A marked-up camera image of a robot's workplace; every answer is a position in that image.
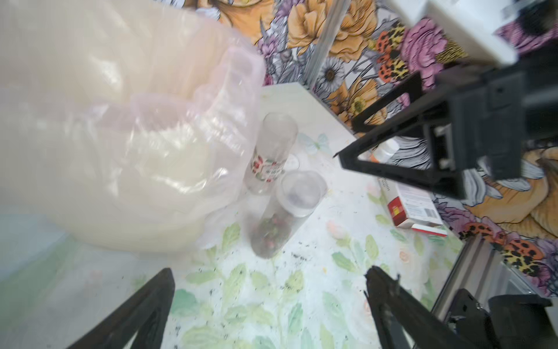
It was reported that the aluminium front rail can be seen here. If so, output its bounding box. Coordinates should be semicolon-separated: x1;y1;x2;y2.
432;236;544;321

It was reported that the pink white paper packet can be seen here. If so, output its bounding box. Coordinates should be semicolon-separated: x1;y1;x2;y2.
379;178;448;236

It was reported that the clear jar dried tea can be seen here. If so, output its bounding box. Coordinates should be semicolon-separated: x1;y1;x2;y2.
251;170;328;259

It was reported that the white jar lid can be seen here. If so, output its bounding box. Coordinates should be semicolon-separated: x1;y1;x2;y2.
283;154;300;172

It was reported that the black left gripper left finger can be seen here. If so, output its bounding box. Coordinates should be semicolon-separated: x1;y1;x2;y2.
70;268;175;348

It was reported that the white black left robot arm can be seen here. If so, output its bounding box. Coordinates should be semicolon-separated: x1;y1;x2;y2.
72;266;557;348

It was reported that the bin with pink bag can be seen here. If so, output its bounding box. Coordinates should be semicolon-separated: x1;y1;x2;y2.
1;1;265;253

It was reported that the small white capped bottle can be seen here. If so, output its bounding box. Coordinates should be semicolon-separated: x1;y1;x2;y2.
369;138;400;164

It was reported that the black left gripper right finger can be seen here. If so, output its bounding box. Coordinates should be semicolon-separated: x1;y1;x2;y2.
365;266;475;348

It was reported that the clear jar with rose tea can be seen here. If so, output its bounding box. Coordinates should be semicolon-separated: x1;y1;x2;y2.
244;113;298;195

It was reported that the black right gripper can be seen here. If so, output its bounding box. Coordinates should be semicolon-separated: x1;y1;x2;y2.
335;43;557;199

